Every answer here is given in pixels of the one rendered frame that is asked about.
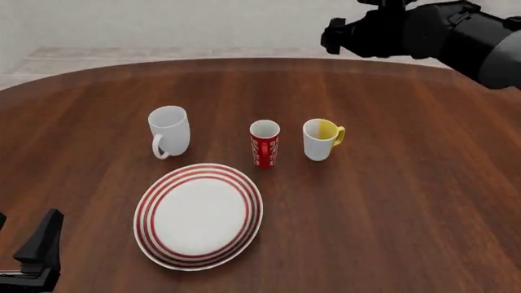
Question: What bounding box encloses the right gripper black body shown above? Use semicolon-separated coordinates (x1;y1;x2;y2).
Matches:
320;17;356;56

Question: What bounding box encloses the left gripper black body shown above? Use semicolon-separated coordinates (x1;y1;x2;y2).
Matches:
0;264;63;293

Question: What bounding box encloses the red patterned mug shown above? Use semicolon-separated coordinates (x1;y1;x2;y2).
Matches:
249;119;282;171

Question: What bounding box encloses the white plate with red rings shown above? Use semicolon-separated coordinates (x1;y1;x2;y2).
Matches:
133;163;265;272

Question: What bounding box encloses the white mug with yellow handle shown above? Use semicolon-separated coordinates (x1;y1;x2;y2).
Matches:
302;117;347;162

